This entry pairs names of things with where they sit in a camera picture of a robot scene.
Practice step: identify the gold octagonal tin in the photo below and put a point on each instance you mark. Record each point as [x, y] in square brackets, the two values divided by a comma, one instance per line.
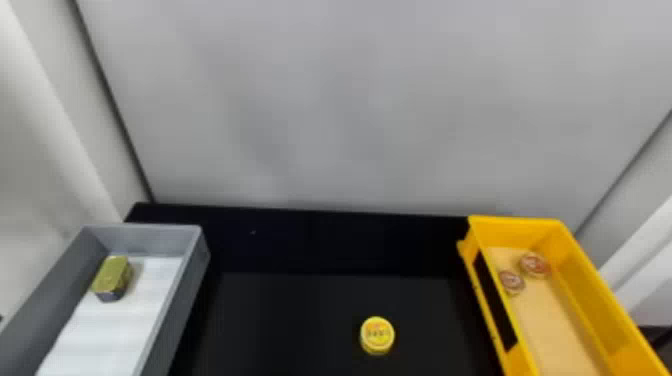
[111, 277]

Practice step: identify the grey tray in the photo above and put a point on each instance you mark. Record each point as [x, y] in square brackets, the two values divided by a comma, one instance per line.
[63, 315]

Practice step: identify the yellow tray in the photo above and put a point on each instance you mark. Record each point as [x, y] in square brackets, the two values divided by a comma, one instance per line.
[577, 294]

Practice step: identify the red round can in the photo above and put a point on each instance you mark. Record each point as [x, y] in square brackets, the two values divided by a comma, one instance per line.
[534, 264]
[511, 281]

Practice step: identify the yellow can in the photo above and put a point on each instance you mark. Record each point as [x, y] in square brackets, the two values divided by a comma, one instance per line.
[377, 335]

